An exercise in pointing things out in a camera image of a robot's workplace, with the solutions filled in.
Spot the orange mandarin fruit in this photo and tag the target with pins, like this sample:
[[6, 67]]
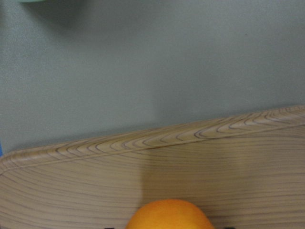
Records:
[[169, 214]]

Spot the brown wooden tray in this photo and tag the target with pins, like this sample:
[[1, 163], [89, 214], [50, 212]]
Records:
[[245, 171]]

